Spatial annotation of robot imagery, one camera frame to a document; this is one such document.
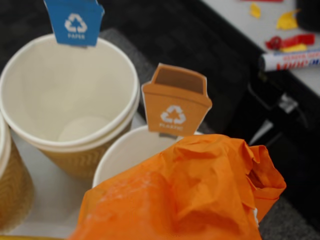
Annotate red plastic object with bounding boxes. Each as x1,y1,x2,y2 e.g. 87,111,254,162
265,33,316,50

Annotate ribbed brown paper cup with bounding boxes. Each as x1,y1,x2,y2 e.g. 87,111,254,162
0,117,35,233
92,124,203,191
0,33,141,180

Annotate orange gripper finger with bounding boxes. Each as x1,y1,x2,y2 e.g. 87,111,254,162
72,171,186,240

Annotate black round object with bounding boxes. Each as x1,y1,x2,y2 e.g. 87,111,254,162
296,0,320,32

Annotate blue recycling bin tag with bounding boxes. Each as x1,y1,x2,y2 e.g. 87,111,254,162
43,0,105,48

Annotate orange recycling bin tag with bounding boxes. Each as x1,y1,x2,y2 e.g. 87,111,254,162
141,63,213,138

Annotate white marker pen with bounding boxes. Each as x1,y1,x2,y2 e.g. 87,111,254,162
258,48,320,73

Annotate silver metal connector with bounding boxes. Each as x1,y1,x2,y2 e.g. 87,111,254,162
278,93,298,113

